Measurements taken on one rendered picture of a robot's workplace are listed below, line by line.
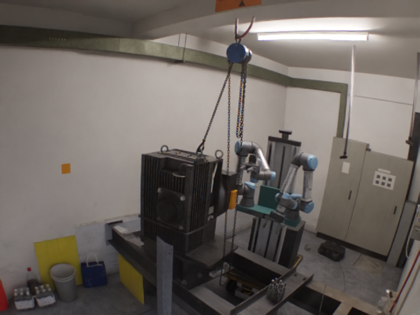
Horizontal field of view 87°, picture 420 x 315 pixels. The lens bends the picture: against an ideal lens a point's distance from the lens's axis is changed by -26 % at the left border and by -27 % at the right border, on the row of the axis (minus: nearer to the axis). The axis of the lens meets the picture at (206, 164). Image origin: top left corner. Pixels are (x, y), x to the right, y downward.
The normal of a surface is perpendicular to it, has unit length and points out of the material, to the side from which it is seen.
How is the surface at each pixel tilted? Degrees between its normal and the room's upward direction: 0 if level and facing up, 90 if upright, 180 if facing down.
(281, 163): 90
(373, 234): 90
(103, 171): 90
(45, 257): 87
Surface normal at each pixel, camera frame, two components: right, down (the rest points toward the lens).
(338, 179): -0.72, 0.09
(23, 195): 0.69, 0.22
